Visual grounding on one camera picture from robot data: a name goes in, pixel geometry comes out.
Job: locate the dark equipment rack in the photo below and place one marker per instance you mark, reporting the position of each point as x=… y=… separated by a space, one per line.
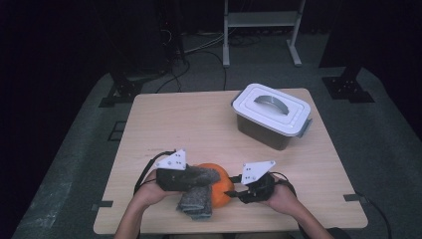
x=170 y=30

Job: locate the person's right hand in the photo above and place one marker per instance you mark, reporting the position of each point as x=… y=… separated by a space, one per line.
x=285 y=199

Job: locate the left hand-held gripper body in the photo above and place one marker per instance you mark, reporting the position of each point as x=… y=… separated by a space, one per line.
x=172 y=179

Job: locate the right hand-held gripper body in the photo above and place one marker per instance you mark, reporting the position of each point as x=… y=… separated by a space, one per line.
x=258 y=189

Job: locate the person's left hand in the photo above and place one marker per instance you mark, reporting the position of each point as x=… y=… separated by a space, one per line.
x=149 y=192

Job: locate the black stand base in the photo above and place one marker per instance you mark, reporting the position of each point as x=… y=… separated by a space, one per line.
x=346 y=88
x=124 y=89

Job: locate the clear grey storage box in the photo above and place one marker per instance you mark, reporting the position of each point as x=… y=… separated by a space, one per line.
x=262 y=134

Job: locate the grey fuzzy cloth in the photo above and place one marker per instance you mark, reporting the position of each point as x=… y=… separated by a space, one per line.
x=197 y=202

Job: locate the orange plush toy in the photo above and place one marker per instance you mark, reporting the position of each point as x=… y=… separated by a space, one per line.
x=222 y=189

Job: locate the black tape strip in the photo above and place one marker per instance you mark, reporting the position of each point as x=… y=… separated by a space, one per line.
x=353 y=197
x=103 y=204

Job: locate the white metal stand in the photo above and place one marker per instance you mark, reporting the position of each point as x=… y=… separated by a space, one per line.
x=262 y=19

